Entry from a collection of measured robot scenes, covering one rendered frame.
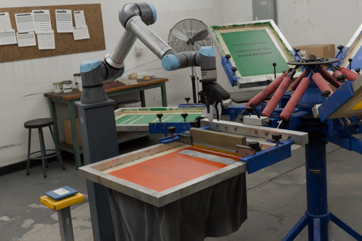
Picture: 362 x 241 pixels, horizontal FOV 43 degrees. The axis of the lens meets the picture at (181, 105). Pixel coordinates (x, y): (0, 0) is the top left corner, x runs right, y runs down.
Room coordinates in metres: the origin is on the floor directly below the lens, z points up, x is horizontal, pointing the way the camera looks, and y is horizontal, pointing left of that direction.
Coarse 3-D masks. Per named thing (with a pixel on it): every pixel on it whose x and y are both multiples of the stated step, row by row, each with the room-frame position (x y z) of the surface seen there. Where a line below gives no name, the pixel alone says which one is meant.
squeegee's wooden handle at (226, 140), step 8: (192, 128) 2.29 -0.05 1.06; (192, 136) 2.28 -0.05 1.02; (200, 136) 2.23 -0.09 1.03; (208, 136) 2.19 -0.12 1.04; (216, 136) 2.15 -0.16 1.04; (224, 136) 2.10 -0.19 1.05; (232, 136) 2.07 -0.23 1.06; (240, 136) 2.05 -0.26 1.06; (208, 144) 2.19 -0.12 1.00; (216, 144) 2.15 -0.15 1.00; (224, 144) 2.11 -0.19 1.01; (232, 144) 2.07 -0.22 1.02; (240, 144) 2.03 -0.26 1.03
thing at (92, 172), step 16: (160, 144) 2.29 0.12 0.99; (176, 144) 2.33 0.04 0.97; (272, 144) 2.11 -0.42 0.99; (112, 160) 2.07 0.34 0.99; (128, 160) 2.13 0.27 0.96; (96, 176) 1.87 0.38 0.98; (112, 176) 1.83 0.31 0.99; (208, 176) 1.73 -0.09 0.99; (224, 176) 1.78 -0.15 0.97; (128, 192) 1.70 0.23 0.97; (144, 192) 1.62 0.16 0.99; (160, 192) 1.60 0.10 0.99; (176, 192) 1.61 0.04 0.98; (192, 192) 1.66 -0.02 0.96
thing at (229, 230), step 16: (240, 176) 1.95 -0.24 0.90; (208, 192) 1.81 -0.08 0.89; (224, 192) 1.87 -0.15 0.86; (240, 192) 1.94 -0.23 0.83; (176, 208) 1.69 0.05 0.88; (192, 208) 1.76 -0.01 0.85; (208, 208) 1.83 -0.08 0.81; (224, 208) 1.88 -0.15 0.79; (240, 208) 1.96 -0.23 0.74; (176, 224) 1.69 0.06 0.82; (192, 224) 1.76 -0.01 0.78; (208, 224) 1.83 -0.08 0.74; (224, 224) 1.87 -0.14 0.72; (240, 224) 1.96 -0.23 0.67; (176, 240) 1.69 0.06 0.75; (192, 240) 1.75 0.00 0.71
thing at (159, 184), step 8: (200, 160) 2.06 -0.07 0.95; (208, 160) 2.05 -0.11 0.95; (216, 168) 1.93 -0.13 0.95; (152, 176) 1.89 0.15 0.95; (192, 176) 1.85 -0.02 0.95; (144, 184) 1.80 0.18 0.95; (152, 184) 1.80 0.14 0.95; (160, 184) 1.79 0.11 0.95; (168, 184) 1.78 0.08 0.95; (176, 184) 1.77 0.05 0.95
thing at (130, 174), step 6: (180, 150) 2.27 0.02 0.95; (192, 150) 2.25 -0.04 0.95; (198, 150) 2.24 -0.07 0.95; (204, 150) 2.23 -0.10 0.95; (162, 156) 2.19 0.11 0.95; (168, 156) 2.18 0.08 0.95; (180, 156) 2.16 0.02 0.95; (186, 156) 2.15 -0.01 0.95; (144, 162) 2.10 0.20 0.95; (150, 162) 2.10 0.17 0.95; (126, 168) 2.04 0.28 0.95; (132, 168) 2.03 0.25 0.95; (114, 174) 1.96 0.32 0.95; (120, 174) 1.96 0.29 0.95; (126, 174) 1.95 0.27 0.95; (132, 174) 1.94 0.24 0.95; (138, 174) 1.94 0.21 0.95; (144, 174) 1.93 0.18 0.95; (150, 174) 1.92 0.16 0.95; (132, 180) 1.86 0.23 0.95; (138, 180) 1.86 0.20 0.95
